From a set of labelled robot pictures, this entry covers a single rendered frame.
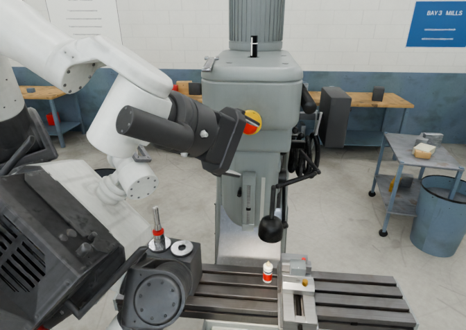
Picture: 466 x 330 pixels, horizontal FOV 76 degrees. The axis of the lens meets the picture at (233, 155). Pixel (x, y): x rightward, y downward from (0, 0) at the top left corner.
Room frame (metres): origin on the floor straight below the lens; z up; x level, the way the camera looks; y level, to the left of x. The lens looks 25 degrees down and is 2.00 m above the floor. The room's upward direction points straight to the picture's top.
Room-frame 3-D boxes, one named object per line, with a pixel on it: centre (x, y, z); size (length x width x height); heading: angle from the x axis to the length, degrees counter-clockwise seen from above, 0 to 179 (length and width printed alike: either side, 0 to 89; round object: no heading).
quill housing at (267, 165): (0.94, -0.06, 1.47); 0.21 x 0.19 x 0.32; 85
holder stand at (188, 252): (0.96, 0.26, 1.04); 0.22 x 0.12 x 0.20; 76
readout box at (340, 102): (1.20, -0.42, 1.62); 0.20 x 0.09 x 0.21; 175
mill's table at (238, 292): (0.93, -0.12, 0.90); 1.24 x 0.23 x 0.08; 85
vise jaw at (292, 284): (0.86, -0.26, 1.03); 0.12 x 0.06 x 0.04; 83
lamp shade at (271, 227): (0.69, -0.11, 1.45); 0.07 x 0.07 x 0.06
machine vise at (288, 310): (0.89, -0.26, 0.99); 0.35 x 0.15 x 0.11; 173
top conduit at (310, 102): (0.95, -0.21, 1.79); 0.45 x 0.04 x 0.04; 175
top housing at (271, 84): (0.95, -0.06, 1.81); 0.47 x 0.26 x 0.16; 175
